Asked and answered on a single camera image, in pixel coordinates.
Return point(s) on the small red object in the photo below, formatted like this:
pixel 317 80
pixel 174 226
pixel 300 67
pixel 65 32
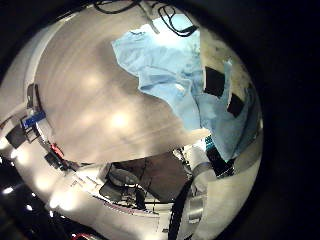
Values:
pixel 57 150

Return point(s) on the dark office chair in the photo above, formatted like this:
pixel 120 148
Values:
pixel 121 186

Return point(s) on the light blue cloth garment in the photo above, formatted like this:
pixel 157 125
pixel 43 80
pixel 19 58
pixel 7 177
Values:
pixel 173 73

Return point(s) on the blue clamp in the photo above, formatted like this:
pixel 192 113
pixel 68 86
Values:
pixel 33 119

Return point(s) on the black box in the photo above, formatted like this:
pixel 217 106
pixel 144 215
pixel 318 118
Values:
pixel 15 136

